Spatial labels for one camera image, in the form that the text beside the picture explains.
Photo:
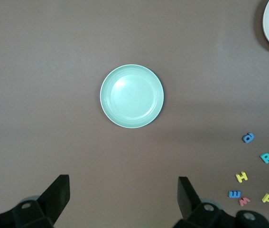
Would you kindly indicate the teal foam letter R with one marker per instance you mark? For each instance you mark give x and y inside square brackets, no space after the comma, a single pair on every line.
[263,156]

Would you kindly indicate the blue foam lowercase a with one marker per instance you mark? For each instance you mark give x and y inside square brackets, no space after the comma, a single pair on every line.
[245,138]

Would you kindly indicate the yellow foam letter H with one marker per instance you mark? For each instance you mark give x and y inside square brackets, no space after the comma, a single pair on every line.
[241,177]

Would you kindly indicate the yellow foam lowercase h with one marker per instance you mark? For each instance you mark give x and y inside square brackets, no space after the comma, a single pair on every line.
[267,198]

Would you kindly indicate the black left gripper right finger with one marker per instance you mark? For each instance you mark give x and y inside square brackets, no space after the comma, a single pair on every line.
[187,199]

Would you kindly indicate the pink foam lowercase m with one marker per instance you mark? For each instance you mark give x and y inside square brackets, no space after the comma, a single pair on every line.
[243,202]

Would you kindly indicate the green plate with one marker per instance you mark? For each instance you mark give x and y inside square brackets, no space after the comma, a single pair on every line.
[132,96]

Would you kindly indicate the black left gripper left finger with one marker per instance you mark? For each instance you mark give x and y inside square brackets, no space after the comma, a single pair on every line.
[56,197]

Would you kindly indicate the blue foam lowercase m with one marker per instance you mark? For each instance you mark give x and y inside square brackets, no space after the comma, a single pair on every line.
[235,194]

